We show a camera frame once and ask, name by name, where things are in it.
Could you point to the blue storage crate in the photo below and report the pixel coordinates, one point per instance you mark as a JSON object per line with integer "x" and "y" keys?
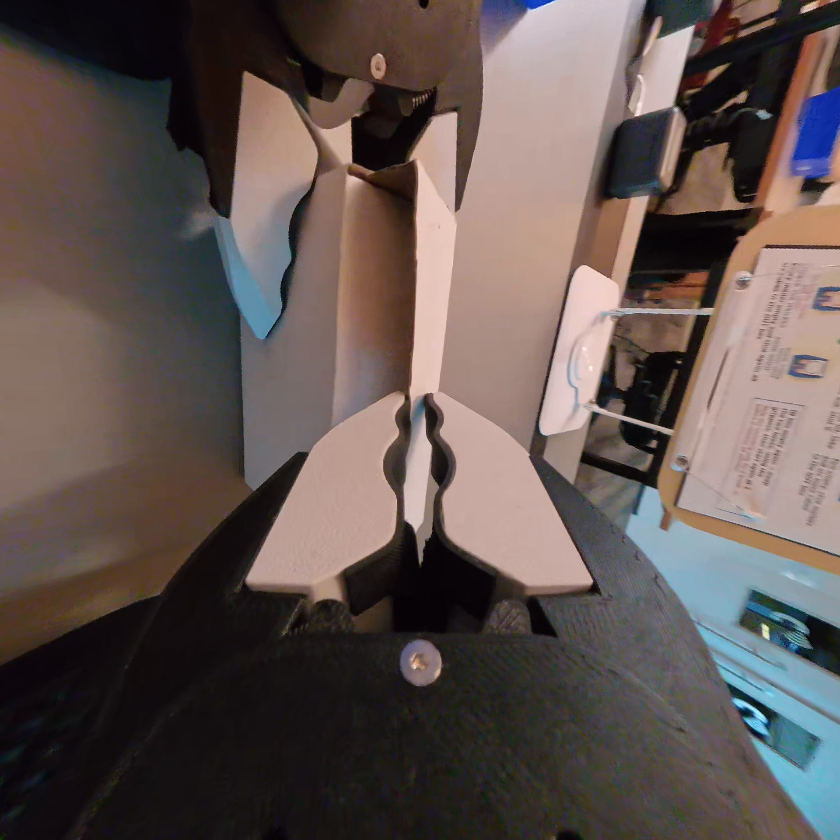
{"x": 817, "y": 131}

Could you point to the white cardboard box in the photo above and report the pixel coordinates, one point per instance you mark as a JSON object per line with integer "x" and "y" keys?
{"x": 380, "y": 275}

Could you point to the instruction sign board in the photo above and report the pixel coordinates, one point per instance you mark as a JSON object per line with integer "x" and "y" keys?
{"x": 774, "y": 394}

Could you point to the white stand base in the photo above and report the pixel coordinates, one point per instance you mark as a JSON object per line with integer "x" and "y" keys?
{"x": 594, "y": 289}

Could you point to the grey desk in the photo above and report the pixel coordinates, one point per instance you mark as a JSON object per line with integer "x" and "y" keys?
{"x": 98, "y": 328}

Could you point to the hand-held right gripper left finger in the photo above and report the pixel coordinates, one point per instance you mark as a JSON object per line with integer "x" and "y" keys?
{"x": 328, "y": 518}

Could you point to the large dark container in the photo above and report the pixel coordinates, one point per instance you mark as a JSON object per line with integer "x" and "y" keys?
{"x": 640, "y": 154}

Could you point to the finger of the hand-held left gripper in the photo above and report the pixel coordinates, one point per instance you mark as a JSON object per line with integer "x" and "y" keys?
{"x": 262, "y": 197}
{"x": 443, "y": 157}

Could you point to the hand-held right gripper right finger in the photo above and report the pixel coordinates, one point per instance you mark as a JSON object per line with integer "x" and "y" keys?
{"x": 505, "y": 518}

